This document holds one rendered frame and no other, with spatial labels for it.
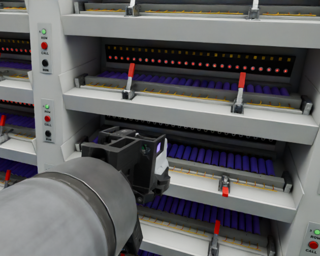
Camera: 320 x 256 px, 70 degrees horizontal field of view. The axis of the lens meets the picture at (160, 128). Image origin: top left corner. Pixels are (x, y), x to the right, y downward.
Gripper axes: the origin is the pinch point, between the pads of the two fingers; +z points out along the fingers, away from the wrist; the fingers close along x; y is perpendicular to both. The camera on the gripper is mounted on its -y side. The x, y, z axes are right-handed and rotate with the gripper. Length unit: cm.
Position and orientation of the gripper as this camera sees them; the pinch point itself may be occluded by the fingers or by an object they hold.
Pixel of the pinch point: (153, 161)
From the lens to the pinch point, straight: 41.3
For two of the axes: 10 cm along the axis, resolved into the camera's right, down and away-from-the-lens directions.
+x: -9.6, -1.6, 2.4
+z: 2.6, -1.5, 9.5
